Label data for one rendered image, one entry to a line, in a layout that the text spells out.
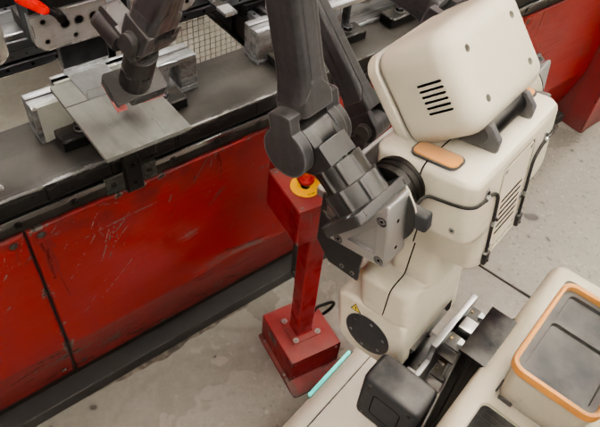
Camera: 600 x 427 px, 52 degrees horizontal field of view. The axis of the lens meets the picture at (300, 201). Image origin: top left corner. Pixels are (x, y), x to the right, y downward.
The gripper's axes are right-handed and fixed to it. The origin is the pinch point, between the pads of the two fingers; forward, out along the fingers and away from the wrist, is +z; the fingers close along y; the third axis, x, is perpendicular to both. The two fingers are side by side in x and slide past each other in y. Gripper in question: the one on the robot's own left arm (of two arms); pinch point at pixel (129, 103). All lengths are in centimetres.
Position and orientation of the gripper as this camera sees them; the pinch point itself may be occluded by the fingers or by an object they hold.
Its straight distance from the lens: 126.4
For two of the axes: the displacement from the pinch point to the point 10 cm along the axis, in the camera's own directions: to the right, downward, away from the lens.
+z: -3.5, 3.0, 8.9
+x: 5.1, 8.6, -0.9
